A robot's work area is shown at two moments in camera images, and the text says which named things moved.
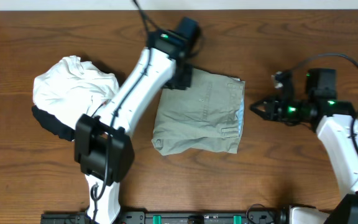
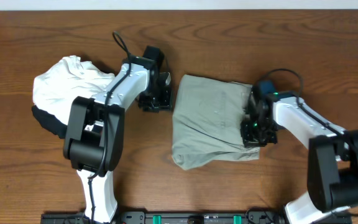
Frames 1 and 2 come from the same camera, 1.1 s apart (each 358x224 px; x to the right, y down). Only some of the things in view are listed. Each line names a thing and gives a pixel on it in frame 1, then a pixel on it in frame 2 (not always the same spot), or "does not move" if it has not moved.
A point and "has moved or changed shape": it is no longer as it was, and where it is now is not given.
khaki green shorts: x=208 y=116 has moved or changed shape
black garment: x=51 y=123 does not move
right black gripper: x=272 y=111 -> x=249 y=140
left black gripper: x=183 y=79 -> x=155 y=103
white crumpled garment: x=71 y=87 does not move
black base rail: x=173 y=218 does not move
